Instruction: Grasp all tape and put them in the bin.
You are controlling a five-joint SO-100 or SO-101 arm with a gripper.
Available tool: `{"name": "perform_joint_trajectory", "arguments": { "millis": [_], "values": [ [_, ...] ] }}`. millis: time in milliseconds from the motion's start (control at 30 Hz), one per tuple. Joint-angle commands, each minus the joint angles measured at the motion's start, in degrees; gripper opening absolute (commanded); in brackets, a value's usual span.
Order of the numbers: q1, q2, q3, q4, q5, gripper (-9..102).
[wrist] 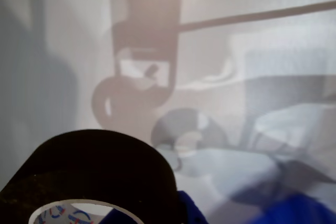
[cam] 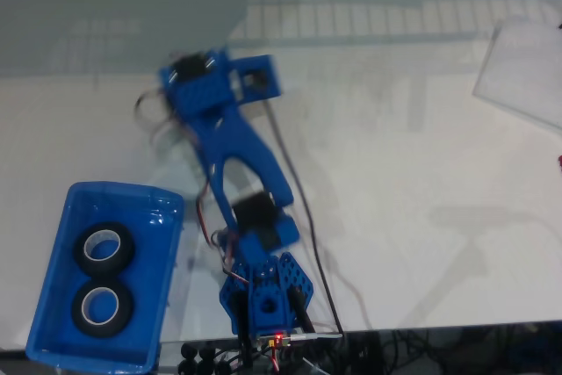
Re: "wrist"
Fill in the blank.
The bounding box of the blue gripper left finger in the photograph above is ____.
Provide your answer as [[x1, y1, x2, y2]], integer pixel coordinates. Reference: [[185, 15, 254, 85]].
[[103, 207, 138, 224]]

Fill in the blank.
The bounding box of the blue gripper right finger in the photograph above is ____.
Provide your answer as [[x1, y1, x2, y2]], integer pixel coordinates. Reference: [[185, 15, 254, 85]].
[[178, 189, 209, 224]]

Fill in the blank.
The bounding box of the blue plastic bin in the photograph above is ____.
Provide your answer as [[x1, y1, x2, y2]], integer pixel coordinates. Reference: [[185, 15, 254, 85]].
[[228, 187, 336, 224]]

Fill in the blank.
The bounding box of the black tape roll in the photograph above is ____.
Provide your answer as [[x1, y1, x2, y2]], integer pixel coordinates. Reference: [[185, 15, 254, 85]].
[[0, 129, 182, 224]]

